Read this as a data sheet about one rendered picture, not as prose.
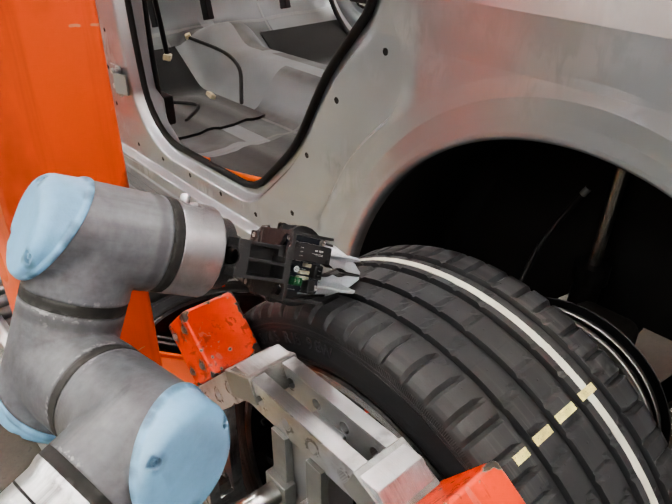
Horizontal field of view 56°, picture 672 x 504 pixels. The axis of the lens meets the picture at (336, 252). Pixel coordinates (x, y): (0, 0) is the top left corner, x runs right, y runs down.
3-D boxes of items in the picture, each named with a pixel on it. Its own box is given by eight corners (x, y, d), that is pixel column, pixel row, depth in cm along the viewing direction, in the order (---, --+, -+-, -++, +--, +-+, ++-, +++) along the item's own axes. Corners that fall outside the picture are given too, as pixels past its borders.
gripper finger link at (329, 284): (380, 307, 72) (317, 299, 66) (347, 299, 77) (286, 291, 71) (384, 280, 72) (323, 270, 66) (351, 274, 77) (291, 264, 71)
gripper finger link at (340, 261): (384, 281, 72) (323, 270, 66) (351, 274, 77) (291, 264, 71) (389, 254, 72) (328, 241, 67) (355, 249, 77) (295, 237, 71)
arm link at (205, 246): (136, 285, 62) (153, 189, 62) (181, 290, 65) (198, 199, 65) (175, 299, 55) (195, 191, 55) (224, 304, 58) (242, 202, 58)
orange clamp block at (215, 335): (264, 351, 80) (232, 289, 81) (211, 379, 76) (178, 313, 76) (245, 362, 86) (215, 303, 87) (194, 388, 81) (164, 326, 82)
